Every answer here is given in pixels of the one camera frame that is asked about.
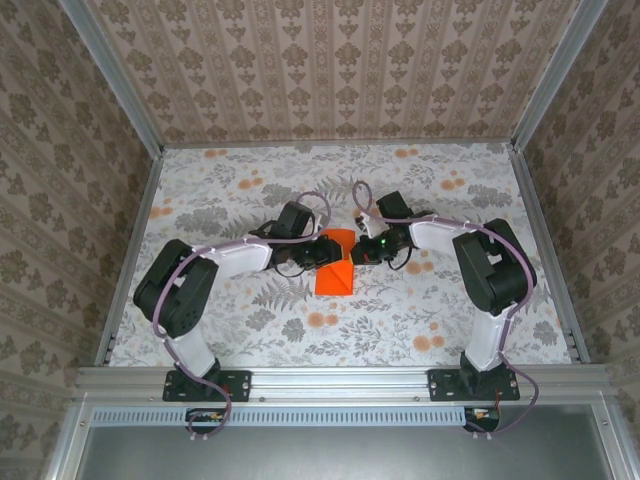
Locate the orange cloth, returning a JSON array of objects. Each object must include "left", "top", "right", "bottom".
[{"left": 314, "top": 226, "right": 355, "bottom": 297}]

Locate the grey sheet metal panel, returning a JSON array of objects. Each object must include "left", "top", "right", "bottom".
[{"left": 74, "top": 424, "right": 609, "bottom": 480}]

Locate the floral patterned table cover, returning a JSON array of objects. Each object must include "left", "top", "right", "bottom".
[{"left": 107, "top": 144, "right": 574, "bottom": 369}]

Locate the black connector board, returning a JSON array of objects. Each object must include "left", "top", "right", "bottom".
[
  {"left": 185, "top": 407, "right": 227, "bottom": 434},
  {"left": 463, "top": 405, "right": 502, "bottom": 433}
]

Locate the left gripper thin black cable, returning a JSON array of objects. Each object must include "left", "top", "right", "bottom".
[{"left": 269, "top": 261, "right": 315, "bottom": 278}]

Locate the gripper thin black cable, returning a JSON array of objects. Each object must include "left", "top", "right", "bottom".
[
  {"left": 387, "top": 244, "right": 420, "bottom": 272},
  {"left": 269, "top": 261, "right": 315, "bottom": 278}
]

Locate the right gripper thin black cable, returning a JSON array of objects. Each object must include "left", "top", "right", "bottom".
[{"left": 387, "top": 244, "right": 420, "bottom": 272}]

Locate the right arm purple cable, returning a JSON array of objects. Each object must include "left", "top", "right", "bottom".
[{"left": 352, "top": 180, "right": 540, "bottom": 441}]

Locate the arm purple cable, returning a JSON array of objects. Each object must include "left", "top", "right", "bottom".
[
  {"left": 152, "top": 190, "right": 335, "bottom": 444},
  {"left": 352, "top": 180, "right": 540, "bottom": 441}
]

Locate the thin aluminium table rail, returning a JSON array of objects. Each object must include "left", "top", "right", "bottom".
[{"left": 162, "top": 140, "right": 516, "bottom": 150}]

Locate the wide aluminium mounting rail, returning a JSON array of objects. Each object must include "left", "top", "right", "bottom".
[{"left": 74, "top": 366, "right": 614, "bottom": 401}]

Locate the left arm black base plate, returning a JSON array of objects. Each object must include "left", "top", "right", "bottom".
[{"left": 162, "top": 368, "right": 252, "bottom": 403}]

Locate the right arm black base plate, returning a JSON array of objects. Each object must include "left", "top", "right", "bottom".
[{"left": 428, "top": 368, "right": 521, "bottom": 403}]

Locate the aluminium table side rail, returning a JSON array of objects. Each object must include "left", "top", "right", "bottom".
[
  {"left": 94, "top": 149, "right": 166, "bottom": 369},
  {"left": 507, "top": 144, "right": 591, "bottom": 364}
]

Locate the grey slotted cable duct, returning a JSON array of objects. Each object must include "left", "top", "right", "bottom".
[{"left": 92, "top": 405, "right": 476, "bottom": 427}]

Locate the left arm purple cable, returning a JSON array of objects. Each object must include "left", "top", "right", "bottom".
[{"left": 152, "top": 190, "right": 335, "bottom": 444}]

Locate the aluminium frame post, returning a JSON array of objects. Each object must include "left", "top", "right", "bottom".
[
  {"left": 58, "top": 0, "right": 166, "bottom": 156},
  {"left": 512, "top": 0, "right": 609, "bottom": 151}
]

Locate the aluminium lower frame rail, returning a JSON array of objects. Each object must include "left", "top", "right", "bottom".
[
  {"left": 43, "top": 394, "right": 96, "bottom": 480},
  {"left": 592, "top": 394, "right": 637, "bottom": 480}
]

